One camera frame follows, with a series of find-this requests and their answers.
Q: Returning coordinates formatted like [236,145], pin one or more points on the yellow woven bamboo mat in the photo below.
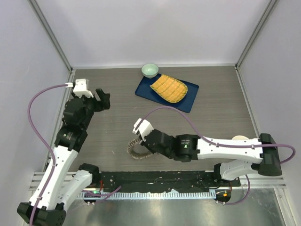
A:
[169,88]

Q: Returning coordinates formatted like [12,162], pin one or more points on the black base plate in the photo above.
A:
[158,181]

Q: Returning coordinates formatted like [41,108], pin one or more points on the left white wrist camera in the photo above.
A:
[80,88]

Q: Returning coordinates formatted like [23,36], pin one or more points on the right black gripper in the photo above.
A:
[143,143]

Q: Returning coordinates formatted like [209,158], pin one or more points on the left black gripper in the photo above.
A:
[104,103]

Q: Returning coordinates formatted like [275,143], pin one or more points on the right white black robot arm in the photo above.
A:
[257,155]

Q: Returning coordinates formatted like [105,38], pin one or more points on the dark blue tray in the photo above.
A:
[185,105]

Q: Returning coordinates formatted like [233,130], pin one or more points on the slotted white cable duct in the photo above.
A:
[173,194]

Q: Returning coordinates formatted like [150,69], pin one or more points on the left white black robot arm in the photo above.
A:
[52,199]

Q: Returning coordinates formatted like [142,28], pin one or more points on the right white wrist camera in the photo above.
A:
[142,128]

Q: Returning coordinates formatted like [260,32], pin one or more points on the light green ceramic bowl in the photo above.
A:
[150,70]

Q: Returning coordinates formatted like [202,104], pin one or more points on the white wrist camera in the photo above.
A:
[80,88]
[142,128]

